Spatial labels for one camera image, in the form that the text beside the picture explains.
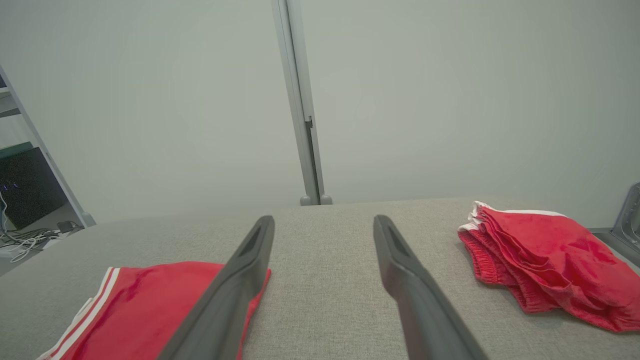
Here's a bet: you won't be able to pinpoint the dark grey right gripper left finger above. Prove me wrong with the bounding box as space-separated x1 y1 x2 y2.
157 215 276 360

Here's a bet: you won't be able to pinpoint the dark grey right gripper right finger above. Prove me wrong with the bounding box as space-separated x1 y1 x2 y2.
373 214 489 360

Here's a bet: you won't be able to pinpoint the red jersey with lettering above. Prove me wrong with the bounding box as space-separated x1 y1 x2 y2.
36 260 272 360

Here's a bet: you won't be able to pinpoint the red shorts white trim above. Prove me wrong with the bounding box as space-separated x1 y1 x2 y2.
457 200 640 334

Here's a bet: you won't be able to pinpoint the black cabinet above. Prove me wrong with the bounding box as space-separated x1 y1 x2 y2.
0 142 67 231

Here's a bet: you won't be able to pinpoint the black floor cable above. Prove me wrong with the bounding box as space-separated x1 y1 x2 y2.
0 227 62 242

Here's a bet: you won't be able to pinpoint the white floor cable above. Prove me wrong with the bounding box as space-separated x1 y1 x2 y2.
0 190 51 264

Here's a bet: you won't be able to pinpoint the grey partition post twin feet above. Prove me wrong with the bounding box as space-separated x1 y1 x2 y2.
271 0 334 207

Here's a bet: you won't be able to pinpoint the grey slanted partition post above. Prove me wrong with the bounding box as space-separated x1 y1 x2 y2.
0 65 97 229

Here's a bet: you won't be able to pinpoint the grey metal bracket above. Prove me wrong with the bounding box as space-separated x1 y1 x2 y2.
589 182 640 269

